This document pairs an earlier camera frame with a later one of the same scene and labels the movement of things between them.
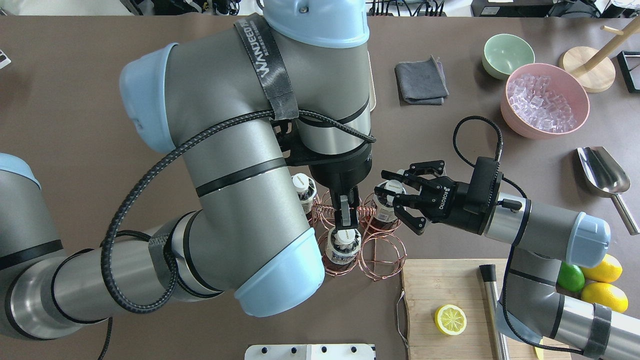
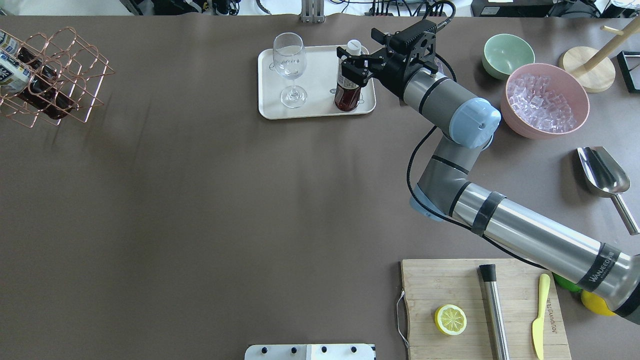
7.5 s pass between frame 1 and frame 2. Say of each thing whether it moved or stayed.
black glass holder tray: stayed
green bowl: stayed
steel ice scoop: stayed
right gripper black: moved
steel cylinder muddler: stayed
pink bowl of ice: stayed
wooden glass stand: stayed
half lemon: stayed
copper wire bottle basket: moved
